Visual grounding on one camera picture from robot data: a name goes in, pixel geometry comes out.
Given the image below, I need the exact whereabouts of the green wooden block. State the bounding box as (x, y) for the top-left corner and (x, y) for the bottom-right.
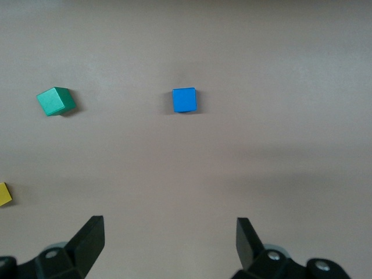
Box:
(36, 86), (77, 117)

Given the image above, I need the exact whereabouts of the yellow wooden block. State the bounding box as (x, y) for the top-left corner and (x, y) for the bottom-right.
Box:
(0, 182), (13, 208)

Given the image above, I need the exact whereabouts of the blue wooden block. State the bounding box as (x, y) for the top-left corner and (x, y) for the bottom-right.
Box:
(171, 87), (198, 113)

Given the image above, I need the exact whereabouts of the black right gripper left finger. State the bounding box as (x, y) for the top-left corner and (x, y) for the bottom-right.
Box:
(0, 215), (105, 279)

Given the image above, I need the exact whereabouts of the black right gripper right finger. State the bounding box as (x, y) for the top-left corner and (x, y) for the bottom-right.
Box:
(231, 217), (349, 279)

